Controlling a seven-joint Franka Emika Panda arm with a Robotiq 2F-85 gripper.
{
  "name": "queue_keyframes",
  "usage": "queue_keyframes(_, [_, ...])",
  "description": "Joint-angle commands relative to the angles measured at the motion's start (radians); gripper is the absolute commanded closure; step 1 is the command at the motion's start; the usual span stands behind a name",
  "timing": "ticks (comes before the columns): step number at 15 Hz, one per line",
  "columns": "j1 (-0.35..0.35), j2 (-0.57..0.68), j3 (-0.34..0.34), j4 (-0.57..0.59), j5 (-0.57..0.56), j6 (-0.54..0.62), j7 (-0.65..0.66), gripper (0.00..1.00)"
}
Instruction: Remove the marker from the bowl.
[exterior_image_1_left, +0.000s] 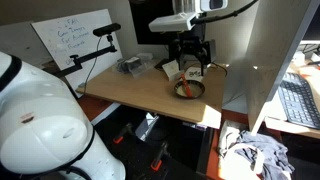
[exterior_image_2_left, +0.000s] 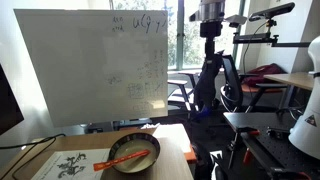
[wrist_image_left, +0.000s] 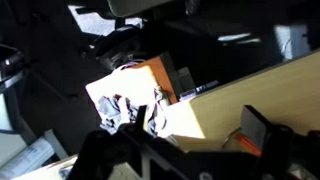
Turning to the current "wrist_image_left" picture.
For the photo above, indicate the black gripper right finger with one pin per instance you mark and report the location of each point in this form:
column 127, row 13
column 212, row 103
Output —
column 280, row 150

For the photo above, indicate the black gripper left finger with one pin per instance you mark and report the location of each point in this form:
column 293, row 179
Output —
column 110, row 156

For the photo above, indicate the cardboard box with crumpled cloth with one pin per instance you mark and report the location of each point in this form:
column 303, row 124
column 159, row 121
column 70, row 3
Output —
column 123, row 90

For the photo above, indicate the folded white newspaper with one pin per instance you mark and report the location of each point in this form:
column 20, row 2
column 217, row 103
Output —
column 25, row 158

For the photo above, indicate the orange box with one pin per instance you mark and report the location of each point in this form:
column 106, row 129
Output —
column 163, row 71

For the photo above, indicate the white computer case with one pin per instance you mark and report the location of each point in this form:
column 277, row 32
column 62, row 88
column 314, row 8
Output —
column 291, row 41

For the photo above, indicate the black office chair base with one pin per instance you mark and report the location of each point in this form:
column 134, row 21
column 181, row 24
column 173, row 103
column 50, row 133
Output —
column 116, row 46

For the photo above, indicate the grey office chair seat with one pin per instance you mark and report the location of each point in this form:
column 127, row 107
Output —
column 133, row 6

